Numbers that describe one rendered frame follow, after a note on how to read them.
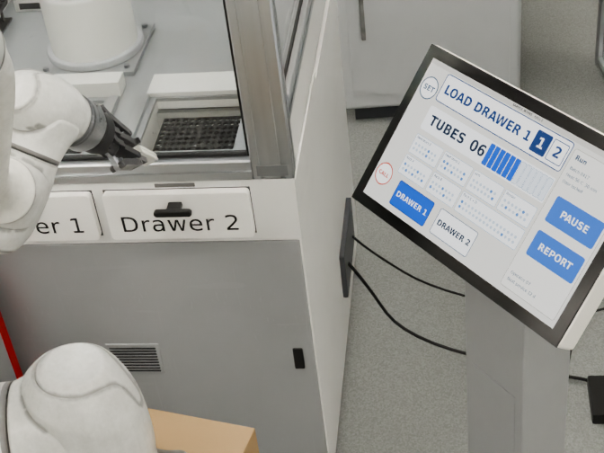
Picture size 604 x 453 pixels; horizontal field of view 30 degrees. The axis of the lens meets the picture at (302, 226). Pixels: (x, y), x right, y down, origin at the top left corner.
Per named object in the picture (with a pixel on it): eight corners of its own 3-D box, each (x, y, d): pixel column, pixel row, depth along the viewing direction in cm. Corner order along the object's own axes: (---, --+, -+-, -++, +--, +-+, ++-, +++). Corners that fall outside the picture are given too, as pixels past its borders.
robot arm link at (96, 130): (83, 82, 185) (101, 93, 190) (37, 106, 187) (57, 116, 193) (99, 130, 182) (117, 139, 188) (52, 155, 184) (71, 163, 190)
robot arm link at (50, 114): (53, 79, 187) (23, 153, 186) (-2, 48, 173) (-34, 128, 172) (105, 98, 183) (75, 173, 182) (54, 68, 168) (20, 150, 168)
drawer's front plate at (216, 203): (254, 237, 222) (247, 192, 215) (112, 240, 226) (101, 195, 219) (255, 232, 223) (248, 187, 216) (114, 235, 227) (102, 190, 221)
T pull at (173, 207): (191, 217, 216) (190, 211, 215) (154, 217, 217) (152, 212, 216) (194, 206, 218) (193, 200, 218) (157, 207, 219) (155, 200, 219)
